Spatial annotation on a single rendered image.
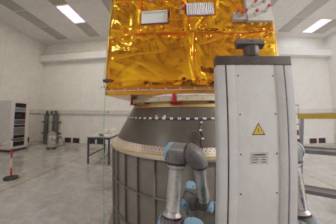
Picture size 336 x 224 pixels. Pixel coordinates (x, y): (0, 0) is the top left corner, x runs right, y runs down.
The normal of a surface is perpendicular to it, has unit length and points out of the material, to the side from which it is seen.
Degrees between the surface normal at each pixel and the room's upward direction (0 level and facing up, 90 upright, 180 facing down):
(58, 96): 90
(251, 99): 90
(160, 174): 90
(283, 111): 90
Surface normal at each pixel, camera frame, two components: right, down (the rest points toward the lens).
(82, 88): -0.07, -0.11
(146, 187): -0.47, -0.09
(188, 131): -0.11, -0.56
